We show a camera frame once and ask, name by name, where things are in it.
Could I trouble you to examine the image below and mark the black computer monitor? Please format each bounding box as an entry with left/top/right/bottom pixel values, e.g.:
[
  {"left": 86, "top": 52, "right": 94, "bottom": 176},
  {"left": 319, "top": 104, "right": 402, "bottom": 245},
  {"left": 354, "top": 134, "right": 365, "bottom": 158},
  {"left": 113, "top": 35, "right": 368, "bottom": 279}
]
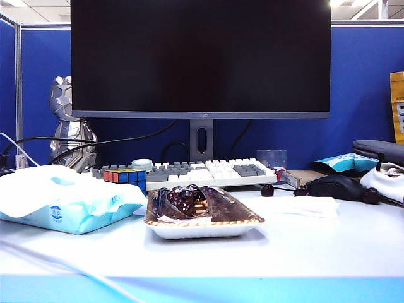
[{"left": 70, "top": 0, "right": 332, "bottom": 120}]

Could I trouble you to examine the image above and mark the thin white cable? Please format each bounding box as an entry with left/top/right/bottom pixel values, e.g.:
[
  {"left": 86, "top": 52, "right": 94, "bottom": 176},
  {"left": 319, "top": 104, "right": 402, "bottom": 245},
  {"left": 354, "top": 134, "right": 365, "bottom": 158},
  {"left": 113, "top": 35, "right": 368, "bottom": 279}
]
[{"left": 0, "top": 131, "right": 40, "bottom": 167}]

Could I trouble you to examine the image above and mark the black computer mouse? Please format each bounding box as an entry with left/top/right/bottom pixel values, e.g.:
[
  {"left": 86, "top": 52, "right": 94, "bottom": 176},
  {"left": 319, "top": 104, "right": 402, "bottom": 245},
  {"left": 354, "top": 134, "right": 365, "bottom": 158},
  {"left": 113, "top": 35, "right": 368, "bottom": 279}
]
[{"left": 305, "top": 174, "right": 367, "bottom": 201}]

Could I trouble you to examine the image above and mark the black looped cable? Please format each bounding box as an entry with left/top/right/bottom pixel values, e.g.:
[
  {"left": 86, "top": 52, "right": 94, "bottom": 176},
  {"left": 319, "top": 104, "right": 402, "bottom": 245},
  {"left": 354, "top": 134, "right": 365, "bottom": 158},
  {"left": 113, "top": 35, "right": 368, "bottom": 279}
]
[{"left": 161, "top": 141, "right": 191, "bottom": 163}]

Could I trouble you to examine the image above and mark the dark cherries pile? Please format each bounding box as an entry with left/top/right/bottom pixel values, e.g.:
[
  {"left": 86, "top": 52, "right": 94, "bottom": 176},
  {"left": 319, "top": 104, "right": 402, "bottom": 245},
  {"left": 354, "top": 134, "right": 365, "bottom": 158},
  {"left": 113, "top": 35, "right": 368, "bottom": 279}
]
[{"left": 166, "top": 184, "right": 203, "bottom": 217}]

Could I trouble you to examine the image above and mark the white and grey keyboard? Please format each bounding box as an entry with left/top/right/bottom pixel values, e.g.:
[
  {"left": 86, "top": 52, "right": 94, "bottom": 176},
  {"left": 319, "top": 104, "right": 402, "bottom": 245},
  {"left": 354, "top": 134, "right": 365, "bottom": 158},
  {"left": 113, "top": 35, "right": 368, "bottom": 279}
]
[{"left": 92, "top": 157, "right": 278, "bottom": 192}]

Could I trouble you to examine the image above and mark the white plug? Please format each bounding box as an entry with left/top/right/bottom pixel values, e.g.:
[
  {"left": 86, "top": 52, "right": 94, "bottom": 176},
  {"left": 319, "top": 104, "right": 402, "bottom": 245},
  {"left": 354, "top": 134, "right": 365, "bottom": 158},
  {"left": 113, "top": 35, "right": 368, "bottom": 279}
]
[{"left": 15, "top": 153, "right": 30, "bottom": 170}]

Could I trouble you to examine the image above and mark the colourful puzzle cube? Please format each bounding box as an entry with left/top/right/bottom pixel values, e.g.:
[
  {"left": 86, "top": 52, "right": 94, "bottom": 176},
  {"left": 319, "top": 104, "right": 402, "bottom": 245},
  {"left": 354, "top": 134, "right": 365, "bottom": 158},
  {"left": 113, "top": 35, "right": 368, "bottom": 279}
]
[{"left": 103, "top": 169, "right": 148, "bottom": 195}]

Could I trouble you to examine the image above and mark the white cloth bag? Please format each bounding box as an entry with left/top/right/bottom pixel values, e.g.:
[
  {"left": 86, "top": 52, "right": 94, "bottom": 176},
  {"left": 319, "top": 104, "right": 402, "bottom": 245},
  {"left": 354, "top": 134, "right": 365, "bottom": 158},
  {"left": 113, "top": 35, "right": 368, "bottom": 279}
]
[{"left": 359, "top": 162, "right": 404, "bottom": 205}]

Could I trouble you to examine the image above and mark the grey zipper pouch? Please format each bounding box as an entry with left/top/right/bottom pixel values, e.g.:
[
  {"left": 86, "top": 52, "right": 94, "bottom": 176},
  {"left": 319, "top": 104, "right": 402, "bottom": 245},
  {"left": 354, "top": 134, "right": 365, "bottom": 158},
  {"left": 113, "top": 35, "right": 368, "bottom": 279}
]
[{"left": 352, "top": 139, "right": 404, "bottom": 168}]

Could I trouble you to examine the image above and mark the yellow box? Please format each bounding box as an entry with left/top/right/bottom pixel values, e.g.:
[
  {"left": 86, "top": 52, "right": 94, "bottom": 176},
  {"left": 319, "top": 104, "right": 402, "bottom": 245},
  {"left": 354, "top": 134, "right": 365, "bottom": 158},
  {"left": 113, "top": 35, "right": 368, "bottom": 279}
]
[{"left": 389, "top": 71, "right": 404, "bottom": 145}]

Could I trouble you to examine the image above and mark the white wet wipe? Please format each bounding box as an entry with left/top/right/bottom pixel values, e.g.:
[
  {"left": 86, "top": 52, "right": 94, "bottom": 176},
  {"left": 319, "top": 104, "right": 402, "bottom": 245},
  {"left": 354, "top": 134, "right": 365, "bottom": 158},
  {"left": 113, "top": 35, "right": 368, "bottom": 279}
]
[{"left": 252, "top": 196, "right": 340, "bottom": 220}]

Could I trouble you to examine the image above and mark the grey partition post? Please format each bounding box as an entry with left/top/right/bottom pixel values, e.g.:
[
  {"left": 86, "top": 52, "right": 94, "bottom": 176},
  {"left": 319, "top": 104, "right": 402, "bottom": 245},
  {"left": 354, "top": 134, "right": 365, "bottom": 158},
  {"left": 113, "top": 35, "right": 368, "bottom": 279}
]
[{"left": 15, "top": 23, "right": 23, "bottom": 158}]

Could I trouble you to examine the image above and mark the grey monitor stand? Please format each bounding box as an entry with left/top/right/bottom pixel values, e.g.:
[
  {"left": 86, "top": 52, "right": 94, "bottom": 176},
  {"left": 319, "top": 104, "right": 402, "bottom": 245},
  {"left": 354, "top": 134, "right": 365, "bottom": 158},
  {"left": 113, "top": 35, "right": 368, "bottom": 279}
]
[{"left": 189, "top": 119, "right": 215, "bottom": 162}]

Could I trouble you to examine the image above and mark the blue wet wipes pack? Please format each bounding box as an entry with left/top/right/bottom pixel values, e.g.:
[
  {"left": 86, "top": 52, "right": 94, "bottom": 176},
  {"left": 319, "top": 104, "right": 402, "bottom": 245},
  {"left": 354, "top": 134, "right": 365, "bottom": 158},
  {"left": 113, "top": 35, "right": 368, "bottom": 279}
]
[{"left": 0, "top": 163, "right": 148, "bottom": 235}]

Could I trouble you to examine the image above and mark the clear plastic wrap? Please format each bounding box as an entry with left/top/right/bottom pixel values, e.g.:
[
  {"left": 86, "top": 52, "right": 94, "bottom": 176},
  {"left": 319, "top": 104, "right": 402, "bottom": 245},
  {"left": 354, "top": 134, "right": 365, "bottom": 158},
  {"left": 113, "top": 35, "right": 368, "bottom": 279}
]
[{"left": 148, "top": 185, "right": 253, "bottom": 222}]

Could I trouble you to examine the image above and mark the clear plastic cup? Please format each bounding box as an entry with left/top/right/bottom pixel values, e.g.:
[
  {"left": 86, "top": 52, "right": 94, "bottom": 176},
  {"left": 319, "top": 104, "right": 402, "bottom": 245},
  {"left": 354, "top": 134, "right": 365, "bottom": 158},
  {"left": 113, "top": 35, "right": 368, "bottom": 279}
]
[{"left": 256, "top": 149, "right": 288, "bottom": 170}]

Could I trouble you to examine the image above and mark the blue and white snack bag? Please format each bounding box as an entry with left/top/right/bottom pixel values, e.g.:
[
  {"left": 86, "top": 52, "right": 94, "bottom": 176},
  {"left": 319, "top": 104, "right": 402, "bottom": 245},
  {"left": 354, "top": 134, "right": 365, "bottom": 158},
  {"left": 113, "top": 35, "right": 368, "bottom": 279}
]
[{"left": 311, "top": 152, "right": 379, "bottom": 177}]

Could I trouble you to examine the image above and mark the black power cable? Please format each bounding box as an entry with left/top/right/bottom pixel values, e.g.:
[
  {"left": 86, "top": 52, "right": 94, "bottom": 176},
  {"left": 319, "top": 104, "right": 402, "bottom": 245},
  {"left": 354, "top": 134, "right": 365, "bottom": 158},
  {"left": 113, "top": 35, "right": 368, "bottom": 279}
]
[{"left": 1, "top": 136, "right": 97, "bottom": 158}]

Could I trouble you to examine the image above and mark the white foam tray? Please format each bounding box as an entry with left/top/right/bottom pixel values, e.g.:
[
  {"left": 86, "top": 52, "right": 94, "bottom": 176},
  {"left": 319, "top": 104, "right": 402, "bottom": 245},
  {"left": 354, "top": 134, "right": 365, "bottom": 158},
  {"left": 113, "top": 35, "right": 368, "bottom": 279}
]
[{"left": 144, "top": 186, "right": 266, "bottom": 240}]

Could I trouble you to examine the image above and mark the black hanging cable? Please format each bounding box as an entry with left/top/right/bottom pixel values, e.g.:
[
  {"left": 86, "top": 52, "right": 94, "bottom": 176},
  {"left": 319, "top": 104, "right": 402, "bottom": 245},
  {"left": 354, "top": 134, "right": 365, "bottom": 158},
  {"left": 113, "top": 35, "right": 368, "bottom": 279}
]
[{"left": 229, "top": 119, "right": 254, "bottom": 158}]

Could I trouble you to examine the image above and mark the white round lid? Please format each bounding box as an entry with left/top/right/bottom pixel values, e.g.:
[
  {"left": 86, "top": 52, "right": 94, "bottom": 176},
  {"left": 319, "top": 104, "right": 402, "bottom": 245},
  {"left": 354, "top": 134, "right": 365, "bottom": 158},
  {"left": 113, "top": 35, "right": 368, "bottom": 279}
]
[{"left": 131, "top": 158, "right": 154, "bottom": 173}]

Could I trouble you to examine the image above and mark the red and white tube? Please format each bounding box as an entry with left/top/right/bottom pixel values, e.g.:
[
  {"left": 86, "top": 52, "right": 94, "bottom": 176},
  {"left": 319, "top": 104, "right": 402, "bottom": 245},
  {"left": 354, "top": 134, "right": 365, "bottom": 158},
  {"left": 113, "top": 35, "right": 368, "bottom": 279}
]
[{"left": 273, "top": 167, "right": 288, "bottom": 184}]

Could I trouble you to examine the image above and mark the thick white cable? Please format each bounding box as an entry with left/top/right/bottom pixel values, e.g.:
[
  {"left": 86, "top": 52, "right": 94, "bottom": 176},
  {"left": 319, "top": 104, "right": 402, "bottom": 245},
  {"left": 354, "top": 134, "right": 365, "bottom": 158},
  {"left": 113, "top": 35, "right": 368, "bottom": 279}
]
[{"left": 0, "top": 239, "right": 140, "bottom": 303}]

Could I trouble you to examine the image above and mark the flat brown cardboard box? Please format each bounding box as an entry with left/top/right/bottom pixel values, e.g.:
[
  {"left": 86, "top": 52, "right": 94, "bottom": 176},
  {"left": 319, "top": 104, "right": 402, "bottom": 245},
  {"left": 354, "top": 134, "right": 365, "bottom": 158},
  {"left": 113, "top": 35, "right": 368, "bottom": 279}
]
[{"left": 285, "top": 169, "right": 329, "bottom": 187}]

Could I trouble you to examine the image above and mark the black monitor cable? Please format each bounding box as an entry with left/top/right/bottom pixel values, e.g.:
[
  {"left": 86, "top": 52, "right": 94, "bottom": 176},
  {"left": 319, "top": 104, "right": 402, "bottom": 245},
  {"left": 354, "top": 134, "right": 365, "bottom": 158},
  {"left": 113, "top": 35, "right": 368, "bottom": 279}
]
[{"left": 49, "top": 119, "right": 178, "bottom": 165}]

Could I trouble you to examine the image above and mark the silver faceted figurine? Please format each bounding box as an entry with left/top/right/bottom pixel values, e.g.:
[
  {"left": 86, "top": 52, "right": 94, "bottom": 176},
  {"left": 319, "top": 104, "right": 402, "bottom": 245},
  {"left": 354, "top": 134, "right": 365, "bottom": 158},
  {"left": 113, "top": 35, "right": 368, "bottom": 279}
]
[{"left": 49, "top": 75, "right": 98, "bottom": 173}]

